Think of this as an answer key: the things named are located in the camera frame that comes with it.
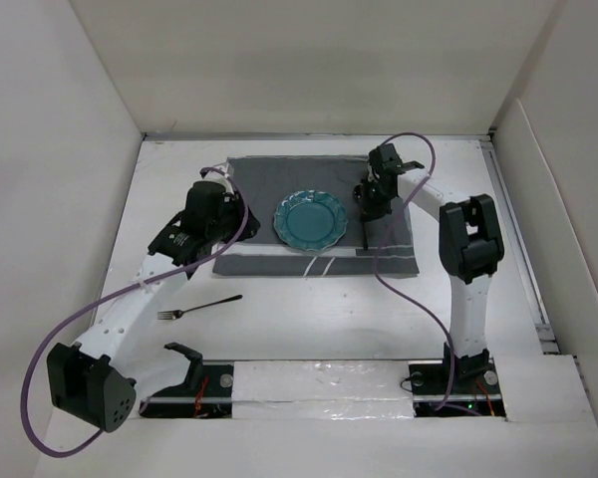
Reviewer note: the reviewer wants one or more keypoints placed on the teal ceramic plate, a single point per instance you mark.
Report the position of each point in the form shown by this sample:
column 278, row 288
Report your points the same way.
column 310, row 220

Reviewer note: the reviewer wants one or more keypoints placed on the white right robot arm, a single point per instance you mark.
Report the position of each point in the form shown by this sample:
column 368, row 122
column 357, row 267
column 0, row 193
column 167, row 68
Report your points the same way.
column 470, row 240

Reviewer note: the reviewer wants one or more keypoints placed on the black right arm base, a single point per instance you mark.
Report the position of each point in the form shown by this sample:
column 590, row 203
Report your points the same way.
column 473, row 391

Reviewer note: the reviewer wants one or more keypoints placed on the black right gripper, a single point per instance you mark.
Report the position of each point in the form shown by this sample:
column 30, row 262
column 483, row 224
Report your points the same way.
column 371, row 211

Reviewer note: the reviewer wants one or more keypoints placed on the black spoon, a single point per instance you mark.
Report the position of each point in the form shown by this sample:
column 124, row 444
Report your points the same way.
column 365, row 231

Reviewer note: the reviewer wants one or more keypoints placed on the black fork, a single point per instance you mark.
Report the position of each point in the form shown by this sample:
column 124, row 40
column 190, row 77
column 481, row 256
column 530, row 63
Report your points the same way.
column 173, row 315

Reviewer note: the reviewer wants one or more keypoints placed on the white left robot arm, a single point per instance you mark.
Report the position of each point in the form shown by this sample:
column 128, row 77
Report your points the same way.
column 90, row 378

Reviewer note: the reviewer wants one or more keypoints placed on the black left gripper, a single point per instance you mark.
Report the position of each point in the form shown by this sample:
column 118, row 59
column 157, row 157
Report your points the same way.
column 232, row 203

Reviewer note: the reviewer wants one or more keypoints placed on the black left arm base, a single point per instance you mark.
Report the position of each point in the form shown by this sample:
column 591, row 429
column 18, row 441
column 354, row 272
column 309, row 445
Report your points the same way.
column 204, row 393

